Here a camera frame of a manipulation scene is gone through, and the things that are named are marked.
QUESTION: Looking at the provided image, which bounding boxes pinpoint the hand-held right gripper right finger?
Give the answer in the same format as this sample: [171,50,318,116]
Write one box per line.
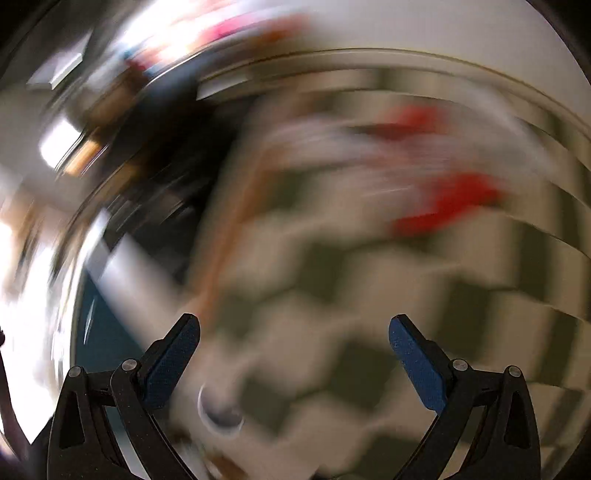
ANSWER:
[389,314,541,480]

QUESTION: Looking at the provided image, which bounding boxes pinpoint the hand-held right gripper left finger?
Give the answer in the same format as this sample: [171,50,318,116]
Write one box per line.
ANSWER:
[46,314,201,480]

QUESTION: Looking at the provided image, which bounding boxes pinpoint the grey trash bin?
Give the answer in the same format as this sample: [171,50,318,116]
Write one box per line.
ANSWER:
[198,382,245,431]

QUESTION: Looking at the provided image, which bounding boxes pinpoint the red white plastic bag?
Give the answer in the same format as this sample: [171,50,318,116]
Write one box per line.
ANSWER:
[259,104,509,236]

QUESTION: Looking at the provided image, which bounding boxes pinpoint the blue kitchen cabinet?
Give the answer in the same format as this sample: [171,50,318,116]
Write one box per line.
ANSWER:
[74,272,153,365]

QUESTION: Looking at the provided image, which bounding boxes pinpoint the green white checkered tablecloth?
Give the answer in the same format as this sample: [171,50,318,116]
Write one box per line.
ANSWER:
[185,60,591,480]

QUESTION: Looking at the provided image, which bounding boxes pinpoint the black glass cooktop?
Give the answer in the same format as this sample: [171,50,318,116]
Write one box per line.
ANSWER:
[92,78,241,232]

